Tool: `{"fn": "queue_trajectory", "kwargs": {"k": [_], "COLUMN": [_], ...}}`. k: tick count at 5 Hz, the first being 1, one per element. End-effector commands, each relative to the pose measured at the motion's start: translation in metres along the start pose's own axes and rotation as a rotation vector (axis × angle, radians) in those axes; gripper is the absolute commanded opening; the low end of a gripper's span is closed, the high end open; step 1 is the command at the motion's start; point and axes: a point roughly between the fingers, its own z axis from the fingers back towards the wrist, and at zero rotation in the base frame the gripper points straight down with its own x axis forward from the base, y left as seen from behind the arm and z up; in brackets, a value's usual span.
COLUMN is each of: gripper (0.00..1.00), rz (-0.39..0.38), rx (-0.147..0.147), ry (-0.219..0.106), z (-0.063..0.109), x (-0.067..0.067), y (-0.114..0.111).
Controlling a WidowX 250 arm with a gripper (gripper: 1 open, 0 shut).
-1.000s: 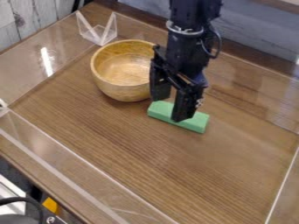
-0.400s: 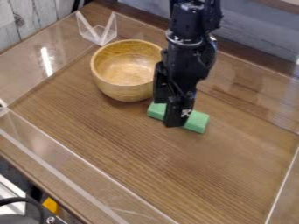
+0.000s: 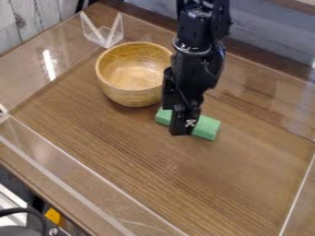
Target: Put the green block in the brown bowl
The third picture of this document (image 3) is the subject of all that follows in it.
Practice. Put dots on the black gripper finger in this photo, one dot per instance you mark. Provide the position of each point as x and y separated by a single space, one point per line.
171 99
185 116

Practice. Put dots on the clear acrylic corner bracket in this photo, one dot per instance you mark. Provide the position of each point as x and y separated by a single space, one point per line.
105 36

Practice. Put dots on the yellow and black device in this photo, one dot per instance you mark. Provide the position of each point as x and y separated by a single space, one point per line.
55 217

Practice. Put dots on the green rectangular block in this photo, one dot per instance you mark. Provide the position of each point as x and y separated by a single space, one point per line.
207 126

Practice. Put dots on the clear acrylic tray wall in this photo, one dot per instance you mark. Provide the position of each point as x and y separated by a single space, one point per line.
90 183

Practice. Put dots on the brown wooden bowl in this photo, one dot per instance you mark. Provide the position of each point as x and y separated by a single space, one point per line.
130 71

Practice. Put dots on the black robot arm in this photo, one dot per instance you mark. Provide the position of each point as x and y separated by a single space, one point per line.
203 23

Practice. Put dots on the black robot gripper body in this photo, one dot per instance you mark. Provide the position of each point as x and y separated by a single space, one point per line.
197 69

